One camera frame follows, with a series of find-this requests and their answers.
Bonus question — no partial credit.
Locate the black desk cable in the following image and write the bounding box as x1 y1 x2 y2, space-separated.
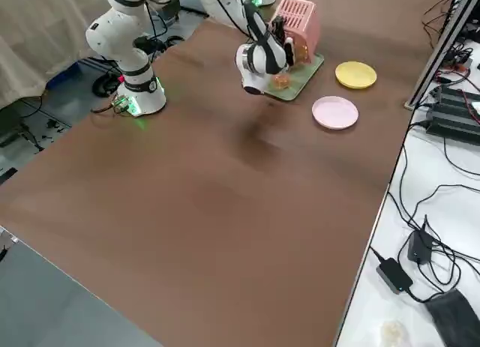
388 121 480 303

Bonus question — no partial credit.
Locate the brown base connector cable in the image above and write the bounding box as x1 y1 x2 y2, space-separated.
91 95 127 118

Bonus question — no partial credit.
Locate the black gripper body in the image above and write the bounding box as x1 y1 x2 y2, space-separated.
267 16 289 45

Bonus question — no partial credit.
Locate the white round plate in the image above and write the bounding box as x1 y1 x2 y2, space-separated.
311 95 360 131

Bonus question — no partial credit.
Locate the black power brick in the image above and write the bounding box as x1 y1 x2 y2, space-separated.
375 256 416 296

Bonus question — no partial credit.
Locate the blue crate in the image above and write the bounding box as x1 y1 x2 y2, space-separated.
45 59 83 90

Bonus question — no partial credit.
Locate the black power supply unit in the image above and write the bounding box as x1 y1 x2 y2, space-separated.
424 109 480 146
429 84 480 118

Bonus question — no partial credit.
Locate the black plug adapter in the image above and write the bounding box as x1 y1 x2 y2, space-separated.
406 214 436 266

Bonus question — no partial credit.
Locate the yellow round plate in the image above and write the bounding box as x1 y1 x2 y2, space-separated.
334 61 378 91

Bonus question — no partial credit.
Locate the small pink slotted basket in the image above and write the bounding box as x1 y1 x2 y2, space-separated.
268 0 322 66

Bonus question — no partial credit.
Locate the green rectangular tray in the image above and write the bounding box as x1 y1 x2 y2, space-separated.
262 52 326 103

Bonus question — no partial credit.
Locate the black fabric pouch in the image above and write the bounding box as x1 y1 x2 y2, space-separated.
424 288 480 347

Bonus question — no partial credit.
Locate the white desk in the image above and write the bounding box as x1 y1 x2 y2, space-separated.
334 35 480 347

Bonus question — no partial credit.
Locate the aluminium frame post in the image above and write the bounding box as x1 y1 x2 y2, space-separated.
403 0 480 111

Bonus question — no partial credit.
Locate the beige curtain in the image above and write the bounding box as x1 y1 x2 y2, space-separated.
0 0 125 110

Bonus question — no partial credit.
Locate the pale round snack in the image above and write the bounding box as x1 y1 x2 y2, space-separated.
379 319 409 346

